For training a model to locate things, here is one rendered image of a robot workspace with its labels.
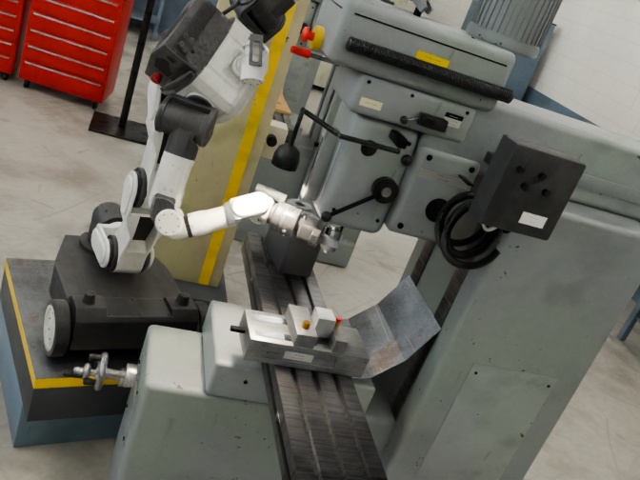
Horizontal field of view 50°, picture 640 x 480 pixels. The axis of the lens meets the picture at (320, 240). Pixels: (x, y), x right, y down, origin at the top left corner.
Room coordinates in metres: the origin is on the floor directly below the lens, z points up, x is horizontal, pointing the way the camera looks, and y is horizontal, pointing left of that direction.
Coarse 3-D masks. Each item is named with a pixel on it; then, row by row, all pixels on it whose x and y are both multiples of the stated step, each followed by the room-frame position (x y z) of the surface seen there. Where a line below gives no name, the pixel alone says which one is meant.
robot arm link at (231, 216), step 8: (256, 192) 1.85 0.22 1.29; (232, 200) 1.83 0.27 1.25; (240, 200) 1.82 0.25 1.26; (248, 200) 1.83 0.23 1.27; (256, 200) 1.83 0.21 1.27; (264, 200) 1.84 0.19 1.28; (224, 208) 1.83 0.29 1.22; (232, 208) 1.81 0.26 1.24; (240, 208) 1.81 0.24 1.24; (248, 208) 1.81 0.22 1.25; (256, 208) 1.82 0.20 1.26; (264, 208) 1.82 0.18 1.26; (232, 216) 1.80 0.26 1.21; (240, 216) 1.80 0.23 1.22; (248, 216) 1.81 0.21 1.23; (232, 224) 1.82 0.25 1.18
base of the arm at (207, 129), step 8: (168, 96) 1.88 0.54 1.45; (176, 96) 1.90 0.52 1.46; (160, 104) 1.84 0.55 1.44; (184, 104) 1.89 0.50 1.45; (192, 104) 1.89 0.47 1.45; (200, 104) 1.91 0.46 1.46; (160, 112) 1.82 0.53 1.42; (208, 112) 1.90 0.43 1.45; (216, 112) 1.90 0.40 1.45; (160, 120) 1.81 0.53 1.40; (208, 120) 1.84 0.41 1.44; (208, 128) 1.83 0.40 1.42; (200, 136) 1.82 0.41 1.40; (208, 136) 1.86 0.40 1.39; (200, 144) 1.83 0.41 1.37
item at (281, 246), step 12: (300, 204) 2.31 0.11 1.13; (312, 216) 2.22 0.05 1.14; (276, 240) 2.22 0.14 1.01; (288, 240) 2.14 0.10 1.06; (300, 240) 2.14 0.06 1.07; (276, 252) 2.19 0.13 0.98; (288, 252) 2.13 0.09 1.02; (300, 252) 2.15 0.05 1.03; (312, 252) 2.17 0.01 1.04; (276, 264) 2.16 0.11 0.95; (288, 264) 2.14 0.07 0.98; (300, 264) 2.16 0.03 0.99; (312, 264) 2.17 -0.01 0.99
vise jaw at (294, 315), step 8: (288, 312) 1.72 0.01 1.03; (296, 312) 1.70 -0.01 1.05; (304, 312) 1.72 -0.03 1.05; (288, 320) 1.70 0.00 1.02; (296, 320) 1.66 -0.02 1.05; (296, 328) 1.63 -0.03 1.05; (312, 328) 1.66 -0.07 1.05; (296, 336) 1.60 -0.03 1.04; (304, 336) 1.61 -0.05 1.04; (312, 336) 1.61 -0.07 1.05; (296, 344) 1.60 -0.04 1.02; (304, 344) 1.61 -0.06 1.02; (312, 344) 1.62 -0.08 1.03
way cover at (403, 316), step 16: (400, 288) 2.11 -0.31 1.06; (416, 288) 2.06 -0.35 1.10; (384, 304) 2.09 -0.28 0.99; (400, 304) 2.04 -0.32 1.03; (416, 304) 1.99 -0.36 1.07; (352, 320) 2.07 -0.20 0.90; (368, 320) 2.04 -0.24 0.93; (384, 320) 2.02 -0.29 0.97; (400, 320) 1.97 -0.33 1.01; (416, 320) 1.93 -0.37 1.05; (432, 320) 1.88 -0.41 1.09; (368, 336) 1.97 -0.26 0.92; (384, 336) 1.94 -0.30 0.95; (400, 336) 1.91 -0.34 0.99; (416, 336) 1.87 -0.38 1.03; (432, 336) 1.83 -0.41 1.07; (384, 352) 1.87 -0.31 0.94; (400, 352) 1.85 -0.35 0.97; (368, 368) 1.83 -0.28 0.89; (384, 368) 1.81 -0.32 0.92
